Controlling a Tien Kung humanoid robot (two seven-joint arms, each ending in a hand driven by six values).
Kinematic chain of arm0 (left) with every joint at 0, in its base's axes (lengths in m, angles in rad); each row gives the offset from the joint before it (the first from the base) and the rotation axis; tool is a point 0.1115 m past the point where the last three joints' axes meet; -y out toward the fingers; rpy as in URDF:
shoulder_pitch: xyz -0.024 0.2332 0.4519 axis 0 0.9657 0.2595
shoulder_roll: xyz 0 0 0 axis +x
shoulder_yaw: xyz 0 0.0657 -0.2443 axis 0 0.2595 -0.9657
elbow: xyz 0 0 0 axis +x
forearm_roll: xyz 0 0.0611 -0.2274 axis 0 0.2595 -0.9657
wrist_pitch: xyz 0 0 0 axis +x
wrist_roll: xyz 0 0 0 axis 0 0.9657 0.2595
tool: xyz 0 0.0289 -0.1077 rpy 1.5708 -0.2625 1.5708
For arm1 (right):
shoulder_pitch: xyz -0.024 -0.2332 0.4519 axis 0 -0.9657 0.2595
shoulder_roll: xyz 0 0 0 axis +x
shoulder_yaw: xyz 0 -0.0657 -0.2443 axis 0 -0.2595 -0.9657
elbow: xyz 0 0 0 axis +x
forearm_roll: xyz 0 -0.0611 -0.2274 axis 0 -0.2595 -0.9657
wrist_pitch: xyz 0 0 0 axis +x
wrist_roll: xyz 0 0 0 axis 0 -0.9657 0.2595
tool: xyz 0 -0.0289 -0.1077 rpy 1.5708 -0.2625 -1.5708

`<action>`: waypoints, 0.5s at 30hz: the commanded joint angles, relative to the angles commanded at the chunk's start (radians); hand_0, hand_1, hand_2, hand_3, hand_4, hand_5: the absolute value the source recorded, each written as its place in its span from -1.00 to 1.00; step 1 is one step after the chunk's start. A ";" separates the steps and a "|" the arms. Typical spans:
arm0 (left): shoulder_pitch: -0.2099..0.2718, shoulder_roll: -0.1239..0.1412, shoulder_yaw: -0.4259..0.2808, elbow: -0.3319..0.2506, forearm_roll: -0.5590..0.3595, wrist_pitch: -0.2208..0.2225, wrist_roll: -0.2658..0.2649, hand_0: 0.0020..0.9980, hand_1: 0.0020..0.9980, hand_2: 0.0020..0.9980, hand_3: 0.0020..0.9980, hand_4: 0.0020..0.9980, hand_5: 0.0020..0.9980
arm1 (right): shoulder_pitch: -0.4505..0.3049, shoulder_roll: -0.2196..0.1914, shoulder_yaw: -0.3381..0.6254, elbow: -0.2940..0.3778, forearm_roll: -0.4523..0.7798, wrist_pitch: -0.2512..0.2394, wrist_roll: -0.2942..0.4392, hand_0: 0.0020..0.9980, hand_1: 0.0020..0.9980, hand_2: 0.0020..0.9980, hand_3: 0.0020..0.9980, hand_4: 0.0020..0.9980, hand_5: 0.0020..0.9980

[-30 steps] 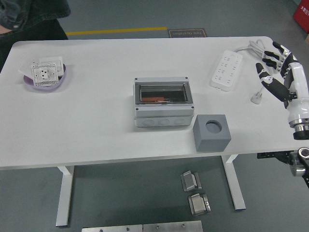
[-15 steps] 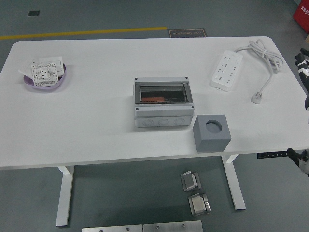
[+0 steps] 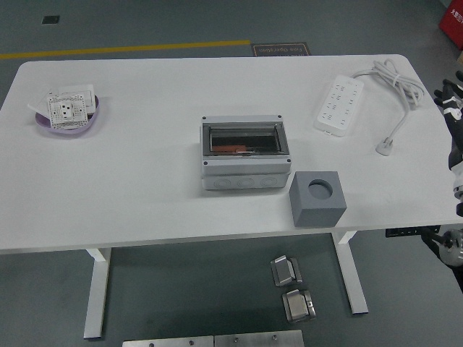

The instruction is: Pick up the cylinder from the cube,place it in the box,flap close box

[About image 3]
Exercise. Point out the black table control panel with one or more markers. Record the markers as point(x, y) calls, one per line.
point(401, 232)

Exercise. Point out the grey cube with round hole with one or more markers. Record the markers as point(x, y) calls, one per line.
point(307, 209)

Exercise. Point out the black floor socket cover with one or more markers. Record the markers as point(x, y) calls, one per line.
point(50, 20)

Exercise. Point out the white thin cover plate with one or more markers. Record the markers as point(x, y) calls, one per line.
point(35, 107)

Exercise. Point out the purple shallow bowl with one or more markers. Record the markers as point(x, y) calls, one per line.
point(72, 132)

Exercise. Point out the white table leg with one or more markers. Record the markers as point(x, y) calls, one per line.
point(356, 296)
point(96, 289)

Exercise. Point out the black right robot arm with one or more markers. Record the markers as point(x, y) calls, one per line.
point(448, 244)

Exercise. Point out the dark floor sign orange text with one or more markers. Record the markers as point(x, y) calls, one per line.
point(280, 50)

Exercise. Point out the orange cylinder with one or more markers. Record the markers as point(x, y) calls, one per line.
point(226, 149)

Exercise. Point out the flat metal plate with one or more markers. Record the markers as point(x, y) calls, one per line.
point(166, 342)
point(257, 339)

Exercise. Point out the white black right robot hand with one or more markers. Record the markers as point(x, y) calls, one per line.
point(456, 119)

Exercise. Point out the small metal block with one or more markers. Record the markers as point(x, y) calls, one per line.
point(284, 271)
point(298, 307)

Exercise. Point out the red box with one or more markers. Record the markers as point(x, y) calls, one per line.
point(454, 21)

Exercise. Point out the white plain switch plate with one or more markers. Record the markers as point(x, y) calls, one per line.
point(77, 87)

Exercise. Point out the white socket panel with holes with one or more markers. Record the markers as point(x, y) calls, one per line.
point(65, 108)

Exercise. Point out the grey electrical box clear lid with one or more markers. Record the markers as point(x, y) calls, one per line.
point(246, 170)

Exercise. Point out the cardboard box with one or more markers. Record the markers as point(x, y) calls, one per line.
point(460, 58)

